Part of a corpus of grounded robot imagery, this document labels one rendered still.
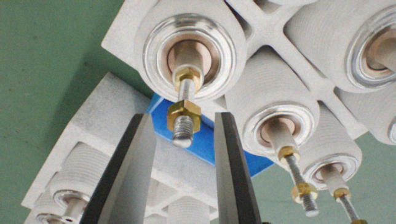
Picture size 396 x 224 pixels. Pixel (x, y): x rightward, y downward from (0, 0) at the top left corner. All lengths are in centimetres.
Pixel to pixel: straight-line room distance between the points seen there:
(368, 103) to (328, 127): 5
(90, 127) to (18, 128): 43
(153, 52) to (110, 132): 24
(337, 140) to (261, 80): 13
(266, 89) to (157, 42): 11
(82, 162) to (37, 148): 44
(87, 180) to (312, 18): 36
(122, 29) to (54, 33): 28
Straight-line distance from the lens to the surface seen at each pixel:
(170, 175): 40
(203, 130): 50
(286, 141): 20
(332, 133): 30
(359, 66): 21
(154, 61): 17
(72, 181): 36
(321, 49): 22
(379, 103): 29
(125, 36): 25
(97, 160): 38
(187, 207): 46
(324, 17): 22
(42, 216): 49
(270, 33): 25
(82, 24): 48
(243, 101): 21
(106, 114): 40
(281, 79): 22
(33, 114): 69
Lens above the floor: 40
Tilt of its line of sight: 53 degrees down
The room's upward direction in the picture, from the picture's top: 179 degrees counter-clockwise
